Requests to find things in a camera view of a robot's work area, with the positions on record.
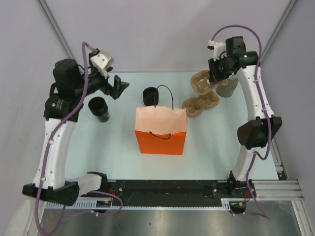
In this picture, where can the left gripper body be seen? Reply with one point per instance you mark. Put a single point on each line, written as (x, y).
(96, 82)

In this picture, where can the brown pulp cup carrier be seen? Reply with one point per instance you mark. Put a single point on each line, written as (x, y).
(201, 84)

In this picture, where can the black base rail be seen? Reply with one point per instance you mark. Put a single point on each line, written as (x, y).
(178, 193)

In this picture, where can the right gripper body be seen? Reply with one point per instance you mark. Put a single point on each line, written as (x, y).
(220, 69)

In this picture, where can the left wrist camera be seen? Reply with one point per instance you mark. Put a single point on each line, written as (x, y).
(102, 61)

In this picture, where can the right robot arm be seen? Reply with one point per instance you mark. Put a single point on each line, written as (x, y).
(262, 124)

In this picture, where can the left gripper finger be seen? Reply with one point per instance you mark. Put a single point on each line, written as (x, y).
(122, 87)
(116, 87)

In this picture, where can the grey straw holder cup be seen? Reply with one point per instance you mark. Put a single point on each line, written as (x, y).
(227, 87)

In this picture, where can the orange paper bag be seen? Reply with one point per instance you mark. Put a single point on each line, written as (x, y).
(161, 129)

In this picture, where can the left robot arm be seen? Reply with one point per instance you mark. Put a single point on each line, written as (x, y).
(61, 114)

